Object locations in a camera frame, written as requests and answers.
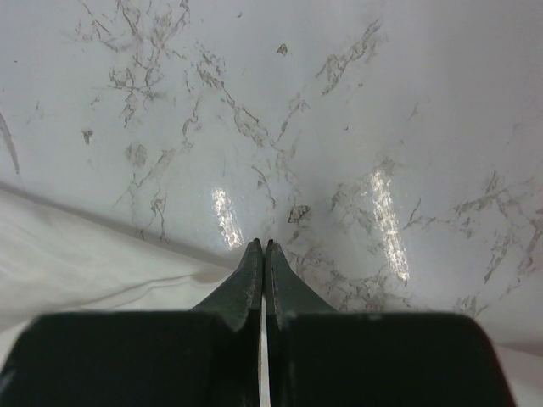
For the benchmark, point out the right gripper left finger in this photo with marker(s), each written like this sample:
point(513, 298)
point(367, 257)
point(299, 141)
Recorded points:
point(208, 355)

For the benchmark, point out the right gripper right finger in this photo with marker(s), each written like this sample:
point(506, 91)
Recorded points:
point(319, 356)

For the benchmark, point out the white t shirt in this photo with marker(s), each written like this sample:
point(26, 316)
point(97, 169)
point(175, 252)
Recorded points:
point(54, 261)

